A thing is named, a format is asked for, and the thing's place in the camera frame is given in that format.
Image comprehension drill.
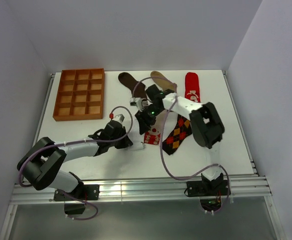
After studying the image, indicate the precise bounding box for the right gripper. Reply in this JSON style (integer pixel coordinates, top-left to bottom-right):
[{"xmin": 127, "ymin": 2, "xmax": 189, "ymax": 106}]
[{"xmin": 135, "ymin": 104, "xmax": 164, "ymax": 136}]

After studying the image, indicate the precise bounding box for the white sock with black stripes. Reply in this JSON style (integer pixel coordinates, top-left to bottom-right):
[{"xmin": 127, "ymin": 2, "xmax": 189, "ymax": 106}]
[{"xmin": 127, "ymin": 117, "xmax": 146, "ymax": 152}]

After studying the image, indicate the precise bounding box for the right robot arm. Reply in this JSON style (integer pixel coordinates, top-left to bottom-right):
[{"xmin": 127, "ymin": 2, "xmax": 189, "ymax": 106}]
[{"xmin": 130, "ymin": 84, "xmax": 226, "ymax": 195}]

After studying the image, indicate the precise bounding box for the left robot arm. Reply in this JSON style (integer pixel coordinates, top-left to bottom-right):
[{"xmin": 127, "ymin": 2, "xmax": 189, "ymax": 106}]
[{"xmin": 17, "ymin": 119, "xmax": 133, "ymax": 200}]

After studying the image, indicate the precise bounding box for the beige and red reindeer sock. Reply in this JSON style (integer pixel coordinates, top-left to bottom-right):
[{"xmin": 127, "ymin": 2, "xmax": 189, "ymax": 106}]
[{"xmin": 144, "ymin": 117, "xmax": 163, "ymax": 146}]

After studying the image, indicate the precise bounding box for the dark brown sock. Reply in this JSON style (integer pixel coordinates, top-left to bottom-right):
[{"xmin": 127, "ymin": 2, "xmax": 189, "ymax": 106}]
[{"xmin": 118, "ymin": 72, "xmax": 148, "ymax": 110}]

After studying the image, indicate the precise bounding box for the tan sock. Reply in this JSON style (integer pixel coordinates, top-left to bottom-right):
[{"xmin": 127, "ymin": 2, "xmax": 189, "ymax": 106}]
[{"xmin": 150, "ymin": 71, "xmax": 177, "ymax": 92}]

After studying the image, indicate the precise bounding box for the black orange argyle sock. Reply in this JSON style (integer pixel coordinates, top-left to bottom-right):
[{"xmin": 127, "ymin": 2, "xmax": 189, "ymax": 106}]
[{"xmin": 162, "ymin": 115, "xmax": 192, "ymax": 155}]

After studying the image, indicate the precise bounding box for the orange compartment tray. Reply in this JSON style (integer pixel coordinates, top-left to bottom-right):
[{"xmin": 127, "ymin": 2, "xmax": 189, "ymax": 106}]
[{"xmin": 53, "ymin": 68, "xmax": 105, "ymax": 122}]

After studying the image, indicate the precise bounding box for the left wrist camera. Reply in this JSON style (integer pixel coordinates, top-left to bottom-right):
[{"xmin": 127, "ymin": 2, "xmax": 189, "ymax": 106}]
[{"xmin": 109, "ymin": 113, "xmax": 125, "ymax": 124}]

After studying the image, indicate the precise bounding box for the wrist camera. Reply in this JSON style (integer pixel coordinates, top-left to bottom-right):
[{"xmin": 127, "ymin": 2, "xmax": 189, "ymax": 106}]
[
  {"xmin": 109, "ymin": 113, "xmax": 125, "ymax": 124},
  {"xmin": 129, "ymin": 97, "xmax": 149, "ymax": 111}
]

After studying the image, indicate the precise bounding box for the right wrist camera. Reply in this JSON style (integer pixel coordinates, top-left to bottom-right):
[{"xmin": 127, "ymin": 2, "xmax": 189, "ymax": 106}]
[{"xmin": 129, "ymin": 97, "xmax": 149, "ymax": 111}]

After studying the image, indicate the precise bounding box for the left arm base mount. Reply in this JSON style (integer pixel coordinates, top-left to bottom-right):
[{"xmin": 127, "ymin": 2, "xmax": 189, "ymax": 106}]
[{"xmin": 53, "ymin": 184, "xmax": 100, "ymax": 217}]

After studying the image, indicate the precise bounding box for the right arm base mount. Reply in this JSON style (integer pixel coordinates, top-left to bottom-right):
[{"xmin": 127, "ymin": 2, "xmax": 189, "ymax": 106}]
[{"xmin": 184, "ymin": 180, "xmax": 231, "ymax": 215}]

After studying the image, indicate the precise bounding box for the aluminium rail frame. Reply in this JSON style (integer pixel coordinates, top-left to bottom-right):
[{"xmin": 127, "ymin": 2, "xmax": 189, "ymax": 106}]
[{"xmin": 0, "ymin": 70, "xmax": 286, "ymax": 240}]

